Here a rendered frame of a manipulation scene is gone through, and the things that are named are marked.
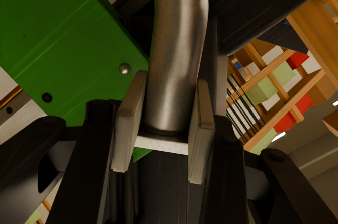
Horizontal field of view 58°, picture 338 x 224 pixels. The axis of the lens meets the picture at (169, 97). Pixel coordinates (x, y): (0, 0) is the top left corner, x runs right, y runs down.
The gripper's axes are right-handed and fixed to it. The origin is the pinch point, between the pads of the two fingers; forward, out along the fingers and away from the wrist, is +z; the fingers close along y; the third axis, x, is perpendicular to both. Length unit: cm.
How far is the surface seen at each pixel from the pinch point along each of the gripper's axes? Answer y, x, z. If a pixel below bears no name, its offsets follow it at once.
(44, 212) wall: -231, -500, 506
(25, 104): -19.7, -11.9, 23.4
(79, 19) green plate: -8.7, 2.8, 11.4
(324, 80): 196, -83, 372
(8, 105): -22.4, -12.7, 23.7
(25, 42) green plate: -13.5, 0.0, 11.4
